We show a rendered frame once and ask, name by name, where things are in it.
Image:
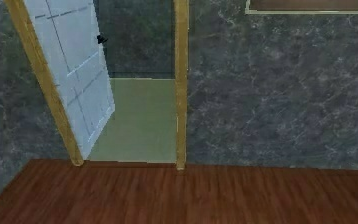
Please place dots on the yellow wooden door frame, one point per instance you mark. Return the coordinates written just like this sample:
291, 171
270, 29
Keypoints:
181, 83

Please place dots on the pale blue room door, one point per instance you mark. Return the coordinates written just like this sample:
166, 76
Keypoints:
73, 66

